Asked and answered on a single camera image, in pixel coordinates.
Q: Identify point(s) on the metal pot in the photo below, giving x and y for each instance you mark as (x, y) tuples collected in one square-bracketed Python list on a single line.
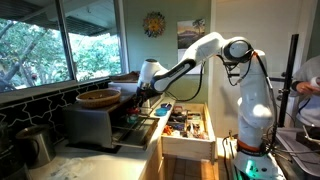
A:
[(35, 143)]

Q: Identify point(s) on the person in grey sweatshirt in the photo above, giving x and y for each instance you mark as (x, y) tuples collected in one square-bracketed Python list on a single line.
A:
[(310, 106)]

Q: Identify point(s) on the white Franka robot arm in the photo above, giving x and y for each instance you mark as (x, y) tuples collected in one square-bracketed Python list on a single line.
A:
[(256, 110)]

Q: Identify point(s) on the teal plastic bowl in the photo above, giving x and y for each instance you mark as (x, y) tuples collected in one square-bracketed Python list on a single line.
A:
[(161, 112)]

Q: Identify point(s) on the toaster oven glass door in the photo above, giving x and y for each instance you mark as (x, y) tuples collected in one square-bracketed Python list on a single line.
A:
[(133, 138)]

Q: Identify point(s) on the woven wicker basket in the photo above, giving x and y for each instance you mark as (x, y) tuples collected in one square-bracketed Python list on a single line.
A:
[(98, 97)]

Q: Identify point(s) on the wooden lower cabinet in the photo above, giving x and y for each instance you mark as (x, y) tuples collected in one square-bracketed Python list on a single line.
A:
[(151, 163)]

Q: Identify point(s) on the white object in hand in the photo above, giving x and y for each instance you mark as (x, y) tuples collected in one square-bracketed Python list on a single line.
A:
[(315, 82)]

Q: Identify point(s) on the grey side table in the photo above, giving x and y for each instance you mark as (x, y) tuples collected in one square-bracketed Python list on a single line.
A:
[(296, 156)]

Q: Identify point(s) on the sun wall decoration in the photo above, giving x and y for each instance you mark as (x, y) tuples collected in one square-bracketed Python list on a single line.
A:
[(154, 24)]

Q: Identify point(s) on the black box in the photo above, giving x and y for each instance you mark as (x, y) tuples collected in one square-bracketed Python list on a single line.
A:
[(308, 140)]

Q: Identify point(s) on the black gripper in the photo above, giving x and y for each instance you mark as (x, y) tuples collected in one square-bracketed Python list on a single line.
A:
[(142, 95)]

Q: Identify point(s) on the green Scotch tape dispenser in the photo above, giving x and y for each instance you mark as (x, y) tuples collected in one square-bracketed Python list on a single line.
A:
[(132, 119)]

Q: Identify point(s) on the open wooden drawer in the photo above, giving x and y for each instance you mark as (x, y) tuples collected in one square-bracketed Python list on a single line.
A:
[(188, 143)]

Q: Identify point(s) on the light wooden serving tray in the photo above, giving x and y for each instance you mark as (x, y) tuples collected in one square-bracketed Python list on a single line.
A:
[(125, 77)]

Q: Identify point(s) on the landscape wall calendar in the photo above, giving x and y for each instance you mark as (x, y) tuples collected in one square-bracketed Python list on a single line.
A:
[(190, 33)]

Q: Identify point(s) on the large kitchen window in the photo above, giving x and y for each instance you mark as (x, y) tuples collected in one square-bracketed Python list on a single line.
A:
[(33, 50)]

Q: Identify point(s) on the person's hand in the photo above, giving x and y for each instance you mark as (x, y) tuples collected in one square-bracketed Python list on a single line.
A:
[(305, 88)]

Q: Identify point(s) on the black vertical pole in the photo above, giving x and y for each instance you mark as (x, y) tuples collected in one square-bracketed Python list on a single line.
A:
[(287, 80)]

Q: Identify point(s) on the dark blue bowl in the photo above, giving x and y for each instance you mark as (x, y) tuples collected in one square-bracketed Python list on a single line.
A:
[(166, 106)]

